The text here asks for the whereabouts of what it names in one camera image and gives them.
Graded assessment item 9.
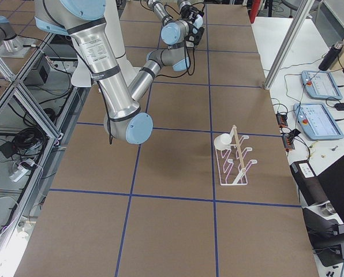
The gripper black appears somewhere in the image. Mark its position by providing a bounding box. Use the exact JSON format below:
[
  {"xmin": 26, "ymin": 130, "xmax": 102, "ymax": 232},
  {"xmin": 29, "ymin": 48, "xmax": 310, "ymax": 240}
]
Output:
[{"xmin": 189, "ymin": 27, "xmax": 205, "ymax": 46}]

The white plastic cup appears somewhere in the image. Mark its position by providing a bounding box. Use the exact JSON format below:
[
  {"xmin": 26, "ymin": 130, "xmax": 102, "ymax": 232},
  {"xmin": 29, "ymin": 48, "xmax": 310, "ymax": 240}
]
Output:
[{"xmin": 214, "ymin": 133, "xmax": 232, "ymax": 151}]

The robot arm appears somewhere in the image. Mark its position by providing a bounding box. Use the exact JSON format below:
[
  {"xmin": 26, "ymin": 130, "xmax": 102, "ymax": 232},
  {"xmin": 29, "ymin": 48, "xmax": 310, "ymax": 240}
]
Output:
[
  {"xmin": 35, "ymin": 1, "xmax": 160, "ymax": 144},
  {"xmin": 128, "ymin": 1, "xmax": 204, "ymax": 101}
]

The blue teach pendant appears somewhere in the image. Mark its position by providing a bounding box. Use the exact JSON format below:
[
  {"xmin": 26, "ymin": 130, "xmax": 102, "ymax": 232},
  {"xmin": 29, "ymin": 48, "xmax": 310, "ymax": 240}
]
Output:
[
  {"xmin": 293, "ymin": 103, "xmax": 344, "ymax": 141},
  {"xmin": 301, "ymin": 70, "xmax": 342, "ymax": 100}
]

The black water bottle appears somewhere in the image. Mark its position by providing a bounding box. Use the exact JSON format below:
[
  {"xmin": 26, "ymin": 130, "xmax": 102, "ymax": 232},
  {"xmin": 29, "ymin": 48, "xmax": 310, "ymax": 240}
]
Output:
[{"xmin": 318, "ymin": 40, "xmax": 344, "ymax": 71}]

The black box with label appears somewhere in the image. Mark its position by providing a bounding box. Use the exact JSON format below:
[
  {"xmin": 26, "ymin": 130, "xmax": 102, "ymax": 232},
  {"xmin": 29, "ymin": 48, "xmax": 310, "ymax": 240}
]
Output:
[{"xmin": 290, "ymin": 160, "xmax": 330, "ymax": 207}]

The black computer monitor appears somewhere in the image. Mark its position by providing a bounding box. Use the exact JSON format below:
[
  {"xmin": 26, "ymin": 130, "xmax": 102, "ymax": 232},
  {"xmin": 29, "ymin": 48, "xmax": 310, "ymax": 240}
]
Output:
[{"xmin": 313, "ymin": 155, "xmax": 344, "ymax": 249}]

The aluminium frame post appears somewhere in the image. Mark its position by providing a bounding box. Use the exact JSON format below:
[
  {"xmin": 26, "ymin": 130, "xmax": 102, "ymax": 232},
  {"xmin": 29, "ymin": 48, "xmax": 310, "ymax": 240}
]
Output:
[{"xmin": 263, "ymin": 0, "xmax": 324, "ymax": 90}]

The white wire cup rack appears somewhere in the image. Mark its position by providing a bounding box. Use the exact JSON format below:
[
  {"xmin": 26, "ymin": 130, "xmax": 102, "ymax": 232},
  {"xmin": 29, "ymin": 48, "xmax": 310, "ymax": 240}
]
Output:
[{"xmin": 214, "ymin": 125, "xmax": 257, "ymax": 186}]

